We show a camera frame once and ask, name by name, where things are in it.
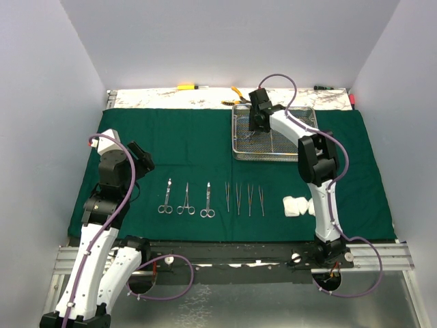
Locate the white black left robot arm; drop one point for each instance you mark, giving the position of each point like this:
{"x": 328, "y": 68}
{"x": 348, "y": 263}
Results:
{"x": 95, "y": 285}

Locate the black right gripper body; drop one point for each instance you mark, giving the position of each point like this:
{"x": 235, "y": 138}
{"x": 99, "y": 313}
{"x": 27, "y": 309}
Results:
{"x": 253, "y": 124}

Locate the steel mesh instrument tray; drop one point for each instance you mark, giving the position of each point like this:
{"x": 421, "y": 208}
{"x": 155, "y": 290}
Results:
{"x": 272, "y": 146}

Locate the aluminium extrusion rail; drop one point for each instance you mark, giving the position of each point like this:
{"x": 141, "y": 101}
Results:
{"x": 359, "y": 258}

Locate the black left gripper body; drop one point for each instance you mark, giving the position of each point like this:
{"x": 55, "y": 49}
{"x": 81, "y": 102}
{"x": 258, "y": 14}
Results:
{"x": 142, "y": 165}

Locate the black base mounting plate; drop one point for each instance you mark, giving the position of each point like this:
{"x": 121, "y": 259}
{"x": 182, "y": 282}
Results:
{"x": 180, "y": 263}

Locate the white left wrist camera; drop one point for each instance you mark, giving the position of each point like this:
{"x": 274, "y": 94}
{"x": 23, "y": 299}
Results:
{"x": 104, "y": 145}

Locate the white gauze pad bottom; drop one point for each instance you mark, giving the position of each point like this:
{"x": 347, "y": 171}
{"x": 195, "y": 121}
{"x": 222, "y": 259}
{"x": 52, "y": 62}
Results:
{"x": 291, "y": 208}

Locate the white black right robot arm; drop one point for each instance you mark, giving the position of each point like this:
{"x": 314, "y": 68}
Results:
{"x": 318, "y": 164}

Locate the yellow handled screwdriver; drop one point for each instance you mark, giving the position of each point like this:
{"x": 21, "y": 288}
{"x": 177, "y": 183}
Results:
{"x": 191, "y": 87}

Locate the steel surgical scissors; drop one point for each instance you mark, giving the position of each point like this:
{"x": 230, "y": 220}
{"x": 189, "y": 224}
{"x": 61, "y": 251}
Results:
{"x": 166, "y": 208}

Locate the white gauze pad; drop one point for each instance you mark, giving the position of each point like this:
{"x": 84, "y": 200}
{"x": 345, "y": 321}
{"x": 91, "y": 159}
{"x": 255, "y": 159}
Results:
{"x": 302, "y": 204}
{"x": 311, "y": 209}
{"x": 291, "y": 208}

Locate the steel tweezers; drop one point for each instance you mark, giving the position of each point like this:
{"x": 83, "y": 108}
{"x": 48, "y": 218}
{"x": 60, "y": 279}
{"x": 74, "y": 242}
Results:
{"x": 227, "y": 195}
{"x": 238, "y": 197}
{"x": 261, "y": 199}
{"x": 250, "y": 198}

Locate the white gauze pad top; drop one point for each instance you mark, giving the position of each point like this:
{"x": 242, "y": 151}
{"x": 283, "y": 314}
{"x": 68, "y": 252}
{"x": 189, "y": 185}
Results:
{"x": 311, "y": 209}

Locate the black green screwdriver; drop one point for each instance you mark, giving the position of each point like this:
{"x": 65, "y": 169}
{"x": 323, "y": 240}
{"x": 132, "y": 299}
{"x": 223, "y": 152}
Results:
{"x": 322, "y": 87}

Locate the dark green surgical cloth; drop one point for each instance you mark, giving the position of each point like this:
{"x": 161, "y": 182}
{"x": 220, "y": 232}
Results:
{"x": 194, "y": 146}

